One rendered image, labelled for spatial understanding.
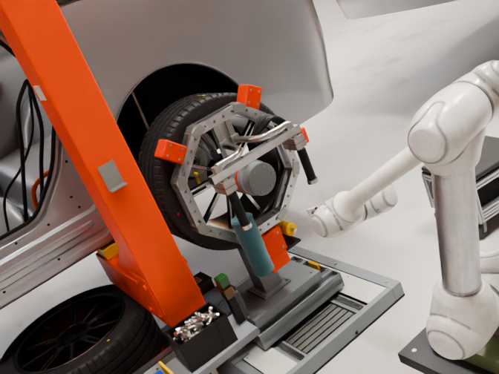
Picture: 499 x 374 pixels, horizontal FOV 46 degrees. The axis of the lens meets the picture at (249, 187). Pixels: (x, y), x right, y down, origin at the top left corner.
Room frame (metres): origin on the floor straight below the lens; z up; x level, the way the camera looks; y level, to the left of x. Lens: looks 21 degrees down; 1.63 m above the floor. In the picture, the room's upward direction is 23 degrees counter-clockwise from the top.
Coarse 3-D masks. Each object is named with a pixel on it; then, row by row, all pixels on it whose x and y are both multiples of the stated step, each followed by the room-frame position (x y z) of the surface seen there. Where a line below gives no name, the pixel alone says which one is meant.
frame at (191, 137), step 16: (224, 112) 2.21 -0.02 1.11; (240, 112) 2.24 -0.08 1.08; (256, 112) 2.27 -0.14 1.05; (192, 128) 2.15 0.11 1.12; (208, 128) 2.17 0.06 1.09; (272, 128) 2.34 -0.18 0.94; (192, 144) 2.14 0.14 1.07; (192, 160) 2.12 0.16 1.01; (288, 160) 2.31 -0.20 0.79; (176, 176) 2.10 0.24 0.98; (288, 176) 2.30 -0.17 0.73; (176, 192) 2.12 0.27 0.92; (288, 192) 2.27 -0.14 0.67; (192, 208) 2.09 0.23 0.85; (288, 208) 2.26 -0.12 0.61; (192, 224) 2.12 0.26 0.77; (256, 224) 2.23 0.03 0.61; (272, 224) 2.22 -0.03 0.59
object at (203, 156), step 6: (210, 138) 2.76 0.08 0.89; (198, 144) 2.72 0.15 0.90; (204, 144) 2.74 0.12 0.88; (198, 150) 2.66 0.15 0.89; (210, 150) 2.74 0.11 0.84; (216, 150) 2.76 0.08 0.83; (198, 156) 2.66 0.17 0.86; (204, 156) 2.68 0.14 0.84; (204, 162) 2.67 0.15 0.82; (192, 168) 2.64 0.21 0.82; (192, 174) 2.63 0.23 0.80; (198, 174) 2.65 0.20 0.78; (204, 174) 2.71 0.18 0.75; (192, 180) 2.68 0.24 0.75; (204, 180) 2.70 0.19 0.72; (192, 186) 2.67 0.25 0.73; (192, 192) 2.67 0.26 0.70
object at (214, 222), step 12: (240, 120) 2.45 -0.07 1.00; (240, 132) 2.58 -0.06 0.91; (264, 132) 2.39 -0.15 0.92; (216, 156) 2.28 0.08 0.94; (240, 156) 2.33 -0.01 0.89; (264, 156) 2.47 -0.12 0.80; (276, 156) 2.38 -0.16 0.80; (204, 168) 2.25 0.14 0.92; (276, 168) 2.38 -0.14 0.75; (276, 180) 2.37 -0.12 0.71; (276, 192) 2.35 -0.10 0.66; (228, 204) 2.27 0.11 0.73; (252, 204) 2.32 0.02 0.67; (264, 204) 2.34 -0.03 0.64; (204, 216) 2.23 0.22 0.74; (228, 216) 2.27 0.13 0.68; (252, 216) 2.32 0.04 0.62; (228, 228) 2.25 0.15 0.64
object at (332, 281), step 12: (312, 264) 2.50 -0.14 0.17; (324, 276) 2.37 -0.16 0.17; (336, 276) 2.33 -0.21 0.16; (312, 288) 2.33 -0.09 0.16; (324, 288) 2.29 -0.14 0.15; (336, 288) 2.32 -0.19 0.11; (300, 300) 2.29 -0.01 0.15; (312, 300) 2.26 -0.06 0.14; (324, 300) 2.28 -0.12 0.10; (288, 312) 2.20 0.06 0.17; (300, 312) 2.22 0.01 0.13; (264, 324) 2.20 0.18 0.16; (276, 324) 2.16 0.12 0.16; (288, 324) 2.19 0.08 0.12; (264, 336) 2.13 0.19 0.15; (276, 336) 2.15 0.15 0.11; (264, 348) 2.12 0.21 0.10
